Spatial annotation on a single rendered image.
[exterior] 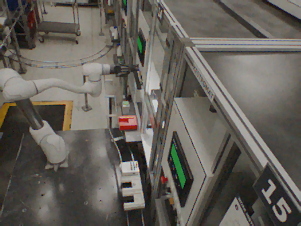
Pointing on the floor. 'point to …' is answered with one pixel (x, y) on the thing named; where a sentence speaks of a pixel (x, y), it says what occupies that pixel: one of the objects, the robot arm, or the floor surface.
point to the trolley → (58, 22)
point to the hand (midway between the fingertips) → (134, 69)
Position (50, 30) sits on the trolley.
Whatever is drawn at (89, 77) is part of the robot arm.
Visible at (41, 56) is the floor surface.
